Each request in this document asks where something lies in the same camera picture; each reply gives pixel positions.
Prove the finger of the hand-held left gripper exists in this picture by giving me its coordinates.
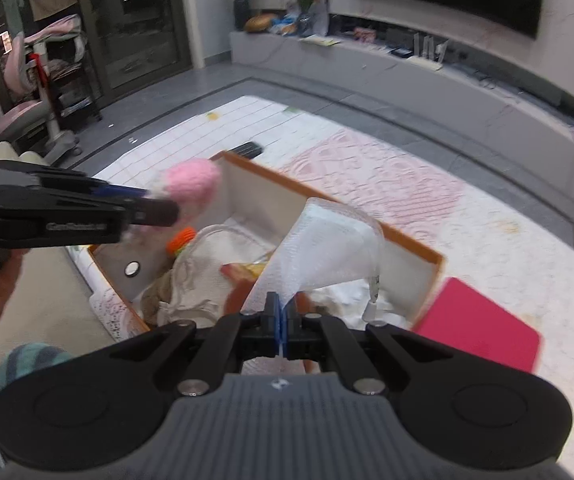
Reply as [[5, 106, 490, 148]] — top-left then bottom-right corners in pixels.
[[32, 170, 150, 200], [122, 199, 180, 232]]

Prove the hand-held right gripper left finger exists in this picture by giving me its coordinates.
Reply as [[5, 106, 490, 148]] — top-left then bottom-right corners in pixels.
[[109, 292, 282, 395]]

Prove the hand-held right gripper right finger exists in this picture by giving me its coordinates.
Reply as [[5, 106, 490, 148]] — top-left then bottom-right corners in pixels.
[[283, 296, 462, 395]]

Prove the orange crochet ball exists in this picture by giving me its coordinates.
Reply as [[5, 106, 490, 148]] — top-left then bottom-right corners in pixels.
[[167, 227, 198, 254]]

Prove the pink crochet toy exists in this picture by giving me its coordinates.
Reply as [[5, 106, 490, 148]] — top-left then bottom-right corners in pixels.
[[132, 157, 224, 233]]

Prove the yellow snack packet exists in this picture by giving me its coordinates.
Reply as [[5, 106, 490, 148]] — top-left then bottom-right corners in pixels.
[[221, 257, 274, 282]]

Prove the orange cardboard box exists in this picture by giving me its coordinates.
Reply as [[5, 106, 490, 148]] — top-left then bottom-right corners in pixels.
[[87, 150, 445, 342]]

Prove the black shelf rack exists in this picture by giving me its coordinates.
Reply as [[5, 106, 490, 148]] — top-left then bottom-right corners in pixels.
[[42, 35, 104, 122]]

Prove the black remote control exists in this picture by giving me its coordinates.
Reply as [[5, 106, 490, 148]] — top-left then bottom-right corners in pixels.
[[229, 142, 264, 159]]

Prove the person's striped pants leg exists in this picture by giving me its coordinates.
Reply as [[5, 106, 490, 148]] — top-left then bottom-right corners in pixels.
[[0, 342, 75, 477]]

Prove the dark glass sliding door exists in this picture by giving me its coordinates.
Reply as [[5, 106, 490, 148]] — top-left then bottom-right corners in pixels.
[[0, 0, 194, 111]]

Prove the pink box lid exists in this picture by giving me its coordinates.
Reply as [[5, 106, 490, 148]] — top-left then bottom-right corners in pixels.
[[412, 276, 542, 375]]

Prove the white lace tablecloth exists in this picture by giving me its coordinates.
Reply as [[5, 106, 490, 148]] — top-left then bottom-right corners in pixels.
[[73, 95, 574, 466]]

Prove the golden bread loaf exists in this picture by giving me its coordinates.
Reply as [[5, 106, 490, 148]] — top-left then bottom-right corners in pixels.
[[244, 14, 272, 34]]

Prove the blue snack bag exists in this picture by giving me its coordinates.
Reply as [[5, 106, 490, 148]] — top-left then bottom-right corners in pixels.
[[270, 11, 301, 36]]

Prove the white router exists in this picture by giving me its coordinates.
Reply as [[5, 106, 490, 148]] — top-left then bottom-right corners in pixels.
[[413, 32, 448, 62]]

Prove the black soundbar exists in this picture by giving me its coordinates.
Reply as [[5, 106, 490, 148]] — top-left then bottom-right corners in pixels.
[[459, 62, 574, 122]]

